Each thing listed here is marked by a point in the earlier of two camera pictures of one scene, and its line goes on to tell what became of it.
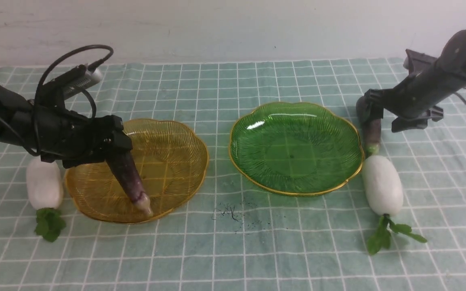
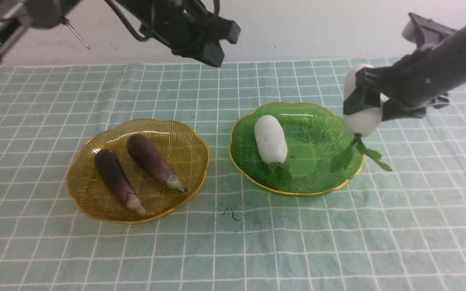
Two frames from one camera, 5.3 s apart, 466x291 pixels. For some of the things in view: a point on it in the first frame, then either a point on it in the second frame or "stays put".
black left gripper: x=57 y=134 → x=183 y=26
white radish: x=45 y=193 → x=271 y=145
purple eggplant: x=122 y=162 → x=108 y=163
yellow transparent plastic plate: x=171 y=161 stays put
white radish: x=384 y=191 → x=361 y=124
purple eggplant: x=372 y=129 → x=139 y=146
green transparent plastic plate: x=295 y=149 stays put
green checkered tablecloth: x=228 y=235 stays put
